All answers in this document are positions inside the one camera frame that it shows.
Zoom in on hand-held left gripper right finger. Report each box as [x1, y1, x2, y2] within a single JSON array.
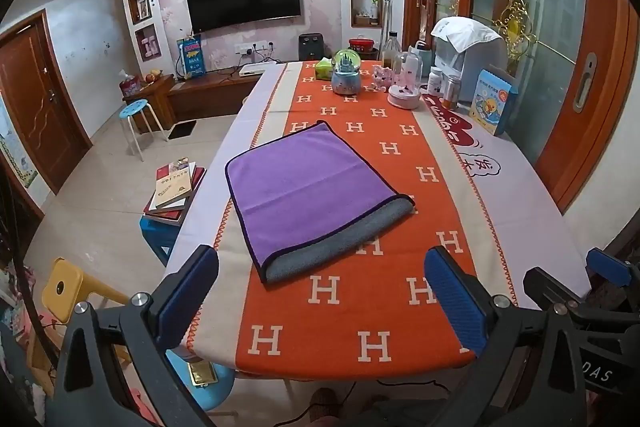
[[424, 245, 608, 427]]

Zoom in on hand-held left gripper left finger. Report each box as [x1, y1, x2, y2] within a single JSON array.
[[47, 244, 221, 427]]

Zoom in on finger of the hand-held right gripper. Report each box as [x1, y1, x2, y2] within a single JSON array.
[[586, 248, 636, 289], [523, 266, 586, 310]]

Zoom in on purple towel with grey underside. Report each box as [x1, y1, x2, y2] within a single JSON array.
[[224, 120, 416, 285]]

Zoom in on gold foil packet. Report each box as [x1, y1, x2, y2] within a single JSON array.
[[187, 359, 219, 386]]

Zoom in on stack of books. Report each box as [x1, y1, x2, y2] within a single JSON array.
[[143, 166, 207, 228]]

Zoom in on orange letter-print blanket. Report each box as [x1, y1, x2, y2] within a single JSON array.
[[186, 60, 512, 382]]

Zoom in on round blue plastic stool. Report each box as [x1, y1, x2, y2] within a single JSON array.
[[165, 349, 237, 413]]

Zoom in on tan cover book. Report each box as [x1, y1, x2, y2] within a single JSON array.
[[155, 162, 197, 210]]

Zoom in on yellow plastic stool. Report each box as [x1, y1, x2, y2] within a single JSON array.
[[27, 257, 132, 400]]

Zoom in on brown slipper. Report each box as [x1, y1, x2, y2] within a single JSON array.
[[310, 387, 351, 427]]

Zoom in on blue children's book box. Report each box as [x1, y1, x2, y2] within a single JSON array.
[[469, 69, 519, 136]]

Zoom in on round blue stool white legs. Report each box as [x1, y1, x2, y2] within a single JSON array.
[[119, 99, 170, 163]]

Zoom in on wooden television cabinet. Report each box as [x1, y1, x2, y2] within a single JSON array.
[[122, 61, 282, 128]]

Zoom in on brown glass jar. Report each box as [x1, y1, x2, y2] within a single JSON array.
[[442, 75, 462, 110]]

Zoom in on red tissue pack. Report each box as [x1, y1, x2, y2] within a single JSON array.
[[118, 72, 144, 98]]

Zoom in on white water dispenser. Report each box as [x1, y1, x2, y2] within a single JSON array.
[[431, 18, 509, 106]]

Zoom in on white set-top box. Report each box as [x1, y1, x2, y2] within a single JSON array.
[[240, 63, 278, 79]]

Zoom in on blue printed board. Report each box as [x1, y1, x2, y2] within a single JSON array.
[[176, 34, 207, 79]]

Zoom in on orange sliding door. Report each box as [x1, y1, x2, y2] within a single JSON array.
[[532, 0, 640, 214]]

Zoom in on brown wooden door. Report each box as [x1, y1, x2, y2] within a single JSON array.
[[0, 9, 94, 196]]

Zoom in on teal lidded jug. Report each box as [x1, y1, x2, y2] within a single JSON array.
[[411, 41, 434, 76]]

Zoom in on blue snow globe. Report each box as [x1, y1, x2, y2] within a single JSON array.
[[331, 49, 364, 96]]

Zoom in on green tissue box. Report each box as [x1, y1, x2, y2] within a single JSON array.
[[314, 57, 346, 82]]

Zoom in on glass bottle with brown liquid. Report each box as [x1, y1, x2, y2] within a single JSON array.
[[382, 32, 404, 74]]

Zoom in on white cloth cover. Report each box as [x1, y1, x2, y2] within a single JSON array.
[[431, 17, 504, 54]]

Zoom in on gold door ornament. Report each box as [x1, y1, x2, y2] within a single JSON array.
[[492, 0, 540, 58]]

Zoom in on black countertop appliance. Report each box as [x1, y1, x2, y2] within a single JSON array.
[[298, 33, 324, 62]]

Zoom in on red cooking pot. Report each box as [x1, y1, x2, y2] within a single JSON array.
[[348, 38, 380, 62]]

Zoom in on metal mop pole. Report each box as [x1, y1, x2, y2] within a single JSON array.
[[379, 0, 397, 54]]

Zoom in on silver door handle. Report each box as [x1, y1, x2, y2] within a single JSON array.
[[572, 52, 599, 114]]

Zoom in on wall poster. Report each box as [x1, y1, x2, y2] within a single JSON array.
[[0, 99, 39, 188]]

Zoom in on white wall power strip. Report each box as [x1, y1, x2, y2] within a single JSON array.
[[235, 39, 275, 54]]

